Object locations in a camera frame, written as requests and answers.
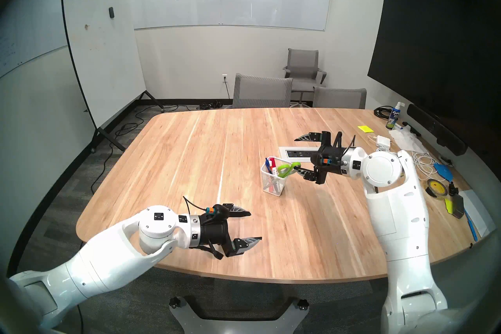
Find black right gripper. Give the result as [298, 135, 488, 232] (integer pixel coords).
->
[294, 131, 351, 186]

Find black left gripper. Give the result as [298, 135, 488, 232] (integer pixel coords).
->
[198, 203, 263, 259]

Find green handled scissors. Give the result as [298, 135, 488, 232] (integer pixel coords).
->
[276, 162, 302, 178]

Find white mesh pen holder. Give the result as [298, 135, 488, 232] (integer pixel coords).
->
[261, 156, 293, 195]

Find blue pen beside paper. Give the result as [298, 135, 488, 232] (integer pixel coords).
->
[464, 209, 479, 242]

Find silver table power outlet panel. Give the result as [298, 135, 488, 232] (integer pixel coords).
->
[279, 147, 334, 163]

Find grey mesh table chair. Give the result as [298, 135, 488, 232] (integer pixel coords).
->
[232, 73, 293, 109]
[312, 87, 367, 109]

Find grey office chair with armrests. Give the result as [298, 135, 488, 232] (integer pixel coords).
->
[283, 48, 327, 107]

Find Expo cleaner spray bottle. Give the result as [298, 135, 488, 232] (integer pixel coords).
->
[386, 102, 405, 130]

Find white crumpled tissue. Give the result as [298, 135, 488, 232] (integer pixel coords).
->
[388, 128, 429, 154]

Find black yellow tape roll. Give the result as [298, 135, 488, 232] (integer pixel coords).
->
[426, 178, 450, 199]

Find black video sound bar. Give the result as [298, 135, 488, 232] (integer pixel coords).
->
[406, 104, 468, 156]

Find blue flat object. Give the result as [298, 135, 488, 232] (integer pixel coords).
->
[433, 163, 455, 182]

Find grey yellow eraser block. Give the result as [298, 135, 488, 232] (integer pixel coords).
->
[444, 193, 465, 219]

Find white paper sheet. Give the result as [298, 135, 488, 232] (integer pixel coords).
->
[458, 189, 497, 238]

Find mobile whiteboard on stand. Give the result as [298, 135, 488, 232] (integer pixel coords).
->
[61, 0, 165, 154]

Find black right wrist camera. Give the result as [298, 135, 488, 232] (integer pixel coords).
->
[315, 147, 345, 169]

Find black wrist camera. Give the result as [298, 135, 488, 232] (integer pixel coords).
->
[207, 204, 231, 221]
[315, 147, 345, 169]

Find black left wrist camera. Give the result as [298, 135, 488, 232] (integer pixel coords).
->
[207, 204, 231, 221]

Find black right camera cable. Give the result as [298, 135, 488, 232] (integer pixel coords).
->
[332, 132, 357, 159]

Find black camera cable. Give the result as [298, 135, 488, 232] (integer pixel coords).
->
[183, 196, 210, 214]
[332, 132, 357, 159]

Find black left gripper cable loop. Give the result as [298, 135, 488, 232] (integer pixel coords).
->
[189, 243, 224, 260]

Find black left camera cable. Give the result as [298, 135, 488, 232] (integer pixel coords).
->
[183, 196, 210, 214]

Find white charger cable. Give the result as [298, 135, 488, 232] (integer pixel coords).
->
[376, 145, 443, 183]

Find large black wall screen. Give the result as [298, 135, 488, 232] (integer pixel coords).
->
[367, 0, 501, 130]

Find wall whiteboard with writing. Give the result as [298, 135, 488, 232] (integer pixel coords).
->
[0, 0, 114, 79]

